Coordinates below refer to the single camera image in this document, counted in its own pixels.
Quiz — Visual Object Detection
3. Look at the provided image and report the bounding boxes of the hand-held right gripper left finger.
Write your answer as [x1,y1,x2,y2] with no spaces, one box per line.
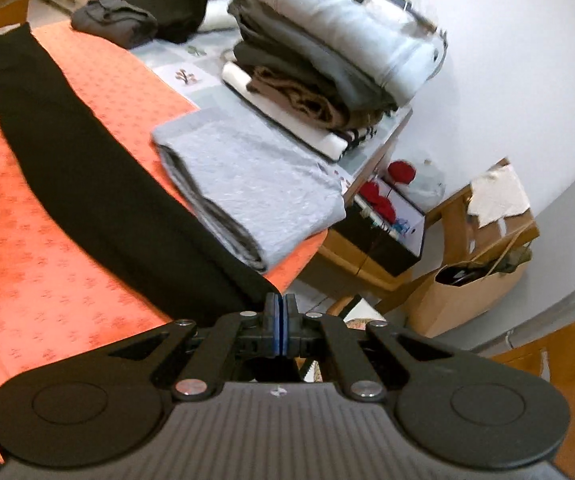
[108,292,281,402]

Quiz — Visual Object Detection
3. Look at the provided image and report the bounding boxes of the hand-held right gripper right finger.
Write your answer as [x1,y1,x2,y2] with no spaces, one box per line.
[281,292,455,402]

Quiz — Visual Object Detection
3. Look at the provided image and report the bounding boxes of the long black garment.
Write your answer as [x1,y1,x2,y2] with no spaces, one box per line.
[0,22,280,328]

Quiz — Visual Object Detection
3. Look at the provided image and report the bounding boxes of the light grey folded clothes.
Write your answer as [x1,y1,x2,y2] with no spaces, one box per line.
[151,109,347,274]

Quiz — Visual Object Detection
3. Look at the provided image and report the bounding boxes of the black box with red items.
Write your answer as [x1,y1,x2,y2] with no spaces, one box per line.
[328,175,427,277]

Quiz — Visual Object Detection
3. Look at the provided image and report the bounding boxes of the dark grey folded garment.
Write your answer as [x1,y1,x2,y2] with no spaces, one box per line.
[70,0,159,50]

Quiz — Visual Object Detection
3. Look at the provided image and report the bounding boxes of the brown paper bag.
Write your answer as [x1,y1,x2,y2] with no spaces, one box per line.
[406,230,533,338]

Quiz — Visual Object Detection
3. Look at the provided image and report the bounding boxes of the white folded garment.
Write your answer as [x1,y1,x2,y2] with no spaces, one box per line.
[221,61,378,162]

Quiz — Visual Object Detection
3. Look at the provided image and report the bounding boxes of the plastic bag with red item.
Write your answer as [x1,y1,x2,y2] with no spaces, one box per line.
[386,157,447,211]

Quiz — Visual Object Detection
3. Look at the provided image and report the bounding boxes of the orange patterned mat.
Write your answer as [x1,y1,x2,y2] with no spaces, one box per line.
[0,22,328,473]

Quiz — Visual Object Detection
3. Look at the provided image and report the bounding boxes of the brown folded garment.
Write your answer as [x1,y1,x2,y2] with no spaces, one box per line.
[246,65,383,131]

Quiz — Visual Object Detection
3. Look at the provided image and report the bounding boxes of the cream cloth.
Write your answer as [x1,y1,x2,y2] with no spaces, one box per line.
[467,164,531,228]

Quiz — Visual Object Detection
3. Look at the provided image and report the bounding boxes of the dark grey folded pants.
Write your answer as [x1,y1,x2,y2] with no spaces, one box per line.
[227,0,399,116]

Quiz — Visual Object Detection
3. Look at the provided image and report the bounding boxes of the clear plastic bag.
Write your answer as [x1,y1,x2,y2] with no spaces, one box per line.
[367,0,451,81]

